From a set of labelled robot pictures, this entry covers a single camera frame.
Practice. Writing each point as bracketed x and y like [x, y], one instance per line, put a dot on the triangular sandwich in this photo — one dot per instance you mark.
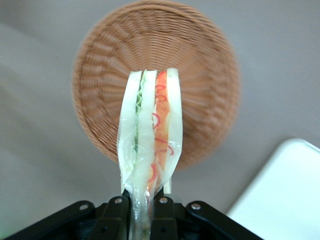
[147, 125]

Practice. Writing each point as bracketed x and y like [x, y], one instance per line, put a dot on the cream rectangular tray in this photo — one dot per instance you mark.
[282, 195]

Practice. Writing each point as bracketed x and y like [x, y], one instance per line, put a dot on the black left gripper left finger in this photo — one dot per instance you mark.
[113, 220]

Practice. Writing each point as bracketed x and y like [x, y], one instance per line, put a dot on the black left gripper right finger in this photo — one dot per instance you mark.
[166, 220]

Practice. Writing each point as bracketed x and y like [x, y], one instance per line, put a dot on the round brown wicker basket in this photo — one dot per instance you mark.
[155, 37]

